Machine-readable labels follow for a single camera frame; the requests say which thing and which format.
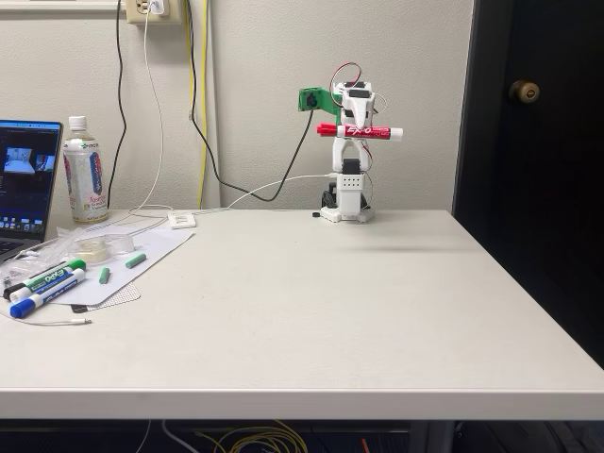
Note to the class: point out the red dry erase marker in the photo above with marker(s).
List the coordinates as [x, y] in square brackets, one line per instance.
[373, 132]

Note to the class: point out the green dry erase marker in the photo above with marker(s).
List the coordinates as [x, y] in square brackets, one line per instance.
[49, 278]

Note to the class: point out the blue dry erase marker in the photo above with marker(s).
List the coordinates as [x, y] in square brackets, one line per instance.
[23, 307]

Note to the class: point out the black dry erase marker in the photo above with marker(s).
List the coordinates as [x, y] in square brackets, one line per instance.
[11, 291]

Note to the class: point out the brass door knob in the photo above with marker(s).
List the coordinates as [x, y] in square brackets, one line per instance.
[523, 92]

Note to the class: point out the dark door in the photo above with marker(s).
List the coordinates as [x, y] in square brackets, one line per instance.
[542, 189]

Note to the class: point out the white plastic adapter box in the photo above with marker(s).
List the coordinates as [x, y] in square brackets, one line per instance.
[181, 220]

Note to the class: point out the white plug charger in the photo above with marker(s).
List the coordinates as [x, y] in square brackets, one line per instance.
[158, 6]

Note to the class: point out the white paper sheet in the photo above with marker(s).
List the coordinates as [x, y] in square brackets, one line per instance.
[160, 245]

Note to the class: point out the small green cylinder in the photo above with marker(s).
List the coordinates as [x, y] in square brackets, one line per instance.
[104, 275]
[135, 261]

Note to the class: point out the plastic tea bottle white cap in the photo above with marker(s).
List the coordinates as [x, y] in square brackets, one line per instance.
[85, 179]

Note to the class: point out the white mesh pad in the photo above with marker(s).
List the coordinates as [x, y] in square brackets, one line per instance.
[120, 297]

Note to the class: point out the grey table leg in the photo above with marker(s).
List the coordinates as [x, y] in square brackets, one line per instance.
[431, 436]

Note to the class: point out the grey laptop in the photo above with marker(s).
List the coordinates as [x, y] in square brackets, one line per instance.
[28, 189]

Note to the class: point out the clear plastic bags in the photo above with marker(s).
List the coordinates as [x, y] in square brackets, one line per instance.
[47, 250]

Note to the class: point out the small black tag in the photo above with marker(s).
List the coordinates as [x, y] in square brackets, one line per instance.
[79, 309]

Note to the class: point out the green camera mount with camera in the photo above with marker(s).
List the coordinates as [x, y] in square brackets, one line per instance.
[323, 99]

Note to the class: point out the beige wall outlet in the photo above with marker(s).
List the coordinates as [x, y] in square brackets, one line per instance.
[137, 11]

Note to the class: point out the white wall ledge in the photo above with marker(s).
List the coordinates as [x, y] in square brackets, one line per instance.
[56, 8]

